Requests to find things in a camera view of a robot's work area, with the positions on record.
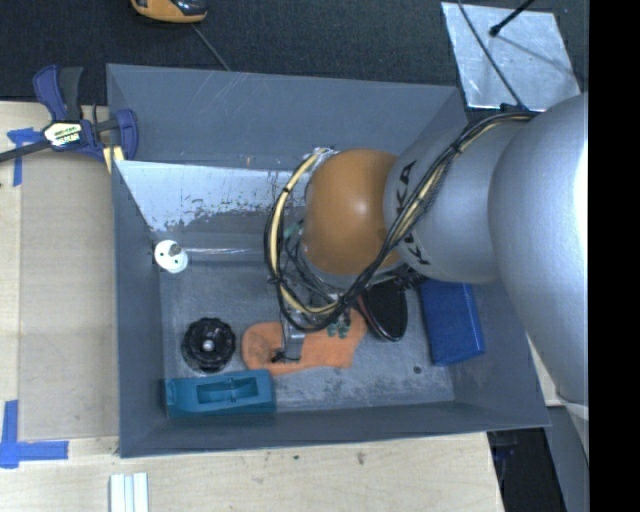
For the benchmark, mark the orange cloth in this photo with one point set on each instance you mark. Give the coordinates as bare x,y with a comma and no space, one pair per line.
320,352

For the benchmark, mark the black ribbed round lid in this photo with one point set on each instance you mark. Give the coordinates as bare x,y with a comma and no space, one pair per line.
207,345

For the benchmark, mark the black oval thing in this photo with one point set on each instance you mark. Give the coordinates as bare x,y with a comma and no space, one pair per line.
387,312

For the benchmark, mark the white round knob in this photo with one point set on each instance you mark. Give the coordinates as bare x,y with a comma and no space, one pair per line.
170,256

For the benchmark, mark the blue sponge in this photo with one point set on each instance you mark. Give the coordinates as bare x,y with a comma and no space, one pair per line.
452,325

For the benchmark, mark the pale wood board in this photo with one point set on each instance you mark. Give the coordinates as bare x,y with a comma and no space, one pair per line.
65,300

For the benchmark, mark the grey metal bin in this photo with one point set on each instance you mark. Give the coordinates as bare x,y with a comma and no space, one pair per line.
210,120

